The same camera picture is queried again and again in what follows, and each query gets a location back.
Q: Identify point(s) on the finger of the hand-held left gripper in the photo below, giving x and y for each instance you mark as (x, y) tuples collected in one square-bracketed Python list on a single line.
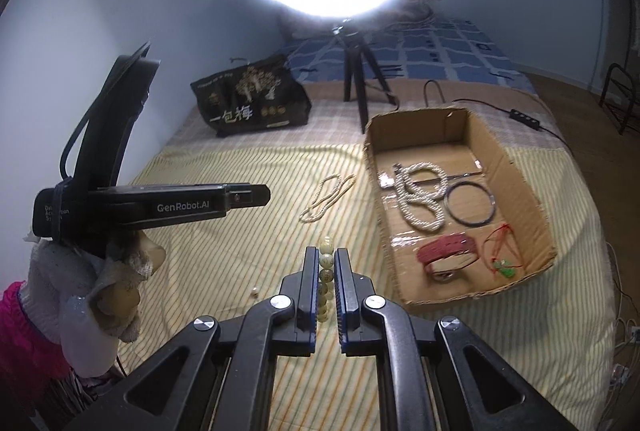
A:
[(247, 197)]

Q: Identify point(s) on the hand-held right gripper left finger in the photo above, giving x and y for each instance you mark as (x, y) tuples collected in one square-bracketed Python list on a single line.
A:
[(311, 291)]

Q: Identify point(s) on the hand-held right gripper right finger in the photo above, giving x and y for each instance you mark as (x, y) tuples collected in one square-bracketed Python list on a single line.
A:
[(342, 291)]

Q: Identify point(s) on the dark thin bangle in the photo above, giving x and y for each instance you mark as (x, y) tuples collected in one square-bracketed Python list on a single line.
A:
[(449, 205)]

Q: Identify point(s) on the cardboard box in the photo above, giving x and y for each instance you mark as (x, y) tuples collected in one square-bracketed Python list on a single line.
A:
[(520, 191)]

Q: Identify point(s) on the person's left forearm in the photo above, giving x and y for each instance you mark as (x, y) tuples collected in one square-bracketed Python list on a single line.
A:
[(20, 331)]

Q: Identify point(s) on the person's left hand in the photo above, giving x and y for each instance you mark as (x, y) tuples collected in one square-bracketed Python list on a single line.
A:
[(80, 306)]

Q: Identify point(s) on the yellow striped blanket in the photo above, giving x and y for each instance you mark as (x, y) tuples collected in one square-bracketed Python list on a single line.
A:
[(225, 211)]

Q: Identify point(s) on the black printed snack bag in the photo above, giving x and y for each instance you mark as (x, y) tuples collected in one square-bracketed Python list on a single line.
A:
[(250, 106)]

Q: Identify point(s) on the beige checked blanket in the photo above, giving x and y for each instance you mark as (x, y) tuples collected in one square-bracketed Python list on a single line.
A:
[(330, 121)]

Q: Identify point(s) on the black tripod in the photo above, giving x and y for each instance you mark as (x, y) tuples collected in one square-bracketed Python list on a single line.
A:
[(352, 76)]

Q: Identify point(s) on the person's striped clothing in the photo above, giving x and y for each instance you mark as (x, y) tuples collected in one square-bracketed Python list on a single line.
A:
[(75, 398)]

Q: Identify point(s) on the blue patterned bedsheet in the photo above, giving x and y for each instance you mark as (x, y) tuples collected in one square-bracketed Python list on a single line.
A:
[(450, 51)]

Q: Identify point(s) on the black metal floor rack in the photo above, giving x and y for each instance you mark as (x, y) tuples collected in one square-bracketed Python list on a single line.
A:
[(612, 81)]

